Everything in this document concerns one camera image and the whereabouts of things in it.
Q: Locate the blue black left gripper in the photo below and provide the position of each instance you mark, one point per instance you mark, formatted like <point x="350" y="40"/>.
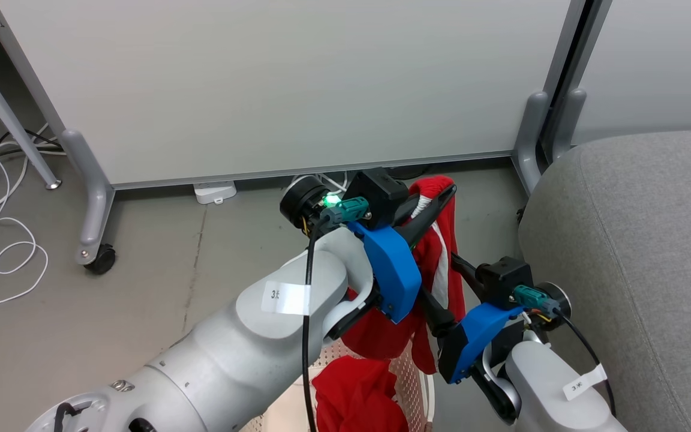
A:
<point x="390" y="270"/>

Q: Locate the black caster wheel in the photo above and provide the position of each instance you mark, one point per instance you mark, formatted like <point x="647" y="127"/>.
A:
<point x="101" y="260"/>

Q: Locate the white paper label tag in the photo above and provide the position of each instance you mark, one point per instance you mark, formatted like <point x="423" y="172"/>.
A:
<point x="285" y="298"/>
<point x="585" y="381"/>

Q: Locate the cream perforated laundry basket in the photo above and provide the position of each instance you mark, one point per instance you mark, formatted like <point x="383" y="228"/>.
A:
<point x="412" y="396"/>

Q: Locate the red garment with white stripes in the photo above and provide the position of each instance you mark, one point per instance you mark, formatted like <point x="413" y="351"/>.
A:
<point x="375" y="342"/>

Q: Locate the large white partition panel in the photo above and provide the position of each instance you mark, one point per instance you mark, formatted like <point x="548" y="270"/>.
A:
<point x="291" y="84"/>

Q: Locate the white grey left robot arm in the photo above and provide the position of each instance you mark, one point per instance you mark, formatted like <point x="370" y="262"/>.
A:
<point x="231" y="354"/>

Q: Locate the plain red garment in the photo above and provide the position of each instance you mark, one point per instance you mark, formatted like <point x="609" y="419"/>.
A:
<point x="357" y="396"/>

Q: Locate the grey metal desk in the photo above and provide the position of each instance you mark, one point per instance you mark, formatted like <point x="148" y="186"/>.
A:
<point x="6" y="114"/>

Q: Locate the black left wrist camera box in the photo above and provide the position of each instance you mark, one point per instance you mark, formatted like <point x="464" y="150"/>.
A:
<point x="381" y="193"/>

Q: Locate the small white power adapter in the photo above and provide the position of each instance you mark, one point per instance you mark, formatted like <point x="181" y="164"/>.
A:
<point x="215" y="192"/>

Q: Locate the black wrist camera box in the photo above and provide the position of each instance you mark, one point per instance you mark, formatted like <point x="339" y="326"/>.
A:
<point x="498" y="276"/>
<point x="381" y="193"/>

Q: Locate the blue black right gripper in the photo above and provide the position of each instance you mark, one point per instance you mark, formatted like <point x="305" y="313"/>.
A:
<point x="474" y="336"/>

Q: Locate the grey fabric sofa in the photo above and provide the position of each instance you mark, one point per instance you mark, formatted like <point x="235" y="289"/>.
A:
<point x="639" y="252"/>

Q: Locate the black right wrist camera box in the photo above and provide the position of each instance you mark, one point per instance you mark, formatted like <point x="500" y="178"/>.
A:
<point x="498" y="276"/>

